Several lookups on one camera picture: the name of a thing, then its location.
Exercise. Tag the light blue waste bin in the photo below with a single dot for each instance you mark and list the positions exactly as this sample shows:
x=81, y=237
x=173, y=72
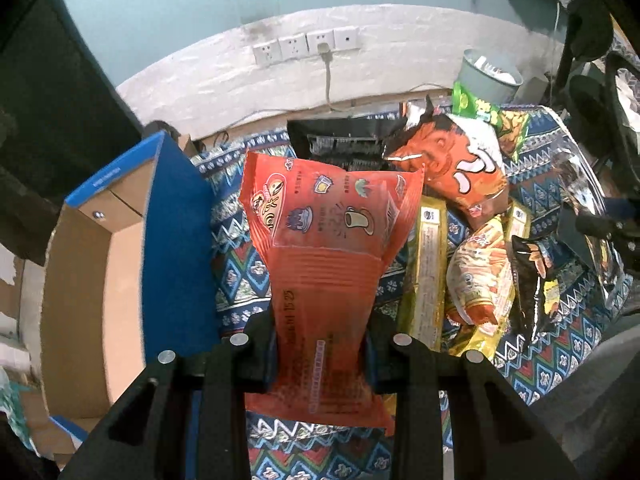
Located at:
x=489, y=75

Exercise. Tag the orange octopus chip bag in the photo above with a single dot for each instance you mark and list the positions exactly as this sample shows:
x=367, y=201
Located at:
x=460, y=159

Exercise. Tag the orange red snack packet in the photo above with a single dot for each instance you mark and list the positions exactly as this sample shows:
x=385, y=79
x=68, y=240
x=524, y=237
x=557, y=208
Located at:
x=326, y=236

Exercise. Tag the black dark cabinet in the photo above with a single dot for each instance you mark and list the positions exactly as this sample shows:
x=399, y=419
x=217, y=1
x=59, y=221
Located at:
x=61, y=122

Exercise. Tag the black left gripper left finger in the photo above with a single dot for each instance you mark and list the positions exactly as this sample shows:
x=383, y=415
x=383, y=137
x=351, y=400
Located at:
x=183, y=417

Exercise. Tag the silver foil bag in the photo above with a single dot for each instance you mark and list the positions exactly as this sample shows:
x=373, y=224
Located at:
x=584, y=196

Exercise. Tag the white wall socket strip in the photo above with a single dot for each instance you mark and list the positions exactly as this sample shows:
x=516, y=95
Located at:
x=306, y=44

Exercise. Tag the blue cardboard box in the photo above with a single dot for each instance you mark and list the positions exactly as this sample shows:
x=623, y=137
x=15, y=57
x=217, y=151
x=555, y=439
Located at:
x=127, y=277

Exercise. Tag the orange yellow noodle snack bag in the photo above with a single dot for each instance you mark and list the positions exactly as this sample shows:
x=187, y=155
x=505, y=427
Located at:
x=480, y=290

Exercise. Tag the yellow biscuit pack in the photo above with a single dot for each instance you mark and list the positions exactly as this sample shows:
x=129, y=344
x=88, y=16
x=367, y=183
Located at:
x=421, y=310
x=516, y=221

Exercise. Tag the green pea snack bag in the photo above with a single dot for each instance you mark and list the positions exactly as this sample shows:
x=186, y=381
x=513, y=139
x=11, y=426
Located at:
x=511, y=126

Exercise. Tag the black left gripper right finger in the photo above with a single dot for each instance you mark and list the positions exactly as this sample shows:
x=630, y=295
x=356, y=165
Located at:
x=495, y=434

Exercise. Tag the patterned blue tablecloth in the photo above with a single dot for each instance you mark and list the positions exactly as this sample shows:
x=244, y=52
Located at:
x=281, y=449

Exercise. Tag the black snack bag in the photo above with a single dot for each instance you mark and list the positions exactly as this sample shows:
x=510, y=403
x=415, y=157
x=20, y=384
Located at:
x=536, y=266

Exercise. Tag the black plastic tray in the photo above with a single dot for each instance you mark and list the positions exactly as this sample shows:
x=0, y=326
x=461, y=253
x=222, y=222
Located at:
x=353, y=144

